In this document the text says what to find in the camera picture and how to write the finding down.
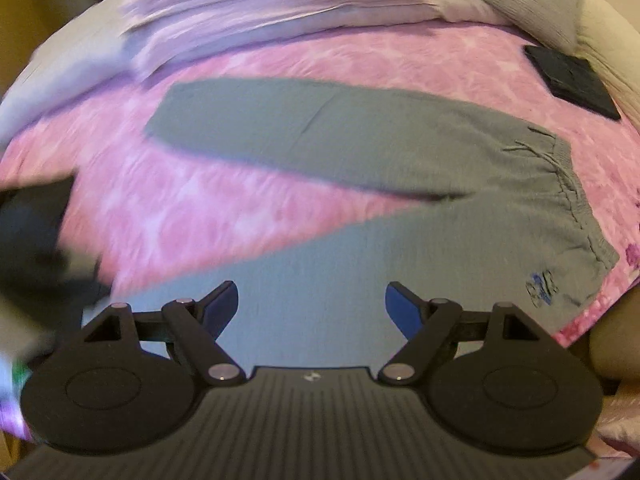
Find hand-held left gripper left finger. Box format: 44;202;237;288
82;281;247;387

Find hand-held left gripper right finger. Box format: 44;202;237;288
377;281;554;387

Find grey sweatpants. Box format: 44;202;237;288
107;77;621;376

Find pink floral bed blanket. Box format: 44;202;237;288
0;20;640;353

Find green cloth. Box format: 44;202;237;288
9;360;32;397

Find folded black garment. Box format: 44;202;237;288
523;44;622;122

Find pink pillow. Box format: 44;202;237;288
120;0;481;78

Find beige quilted headboard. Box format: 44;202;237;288
574;0;640;133

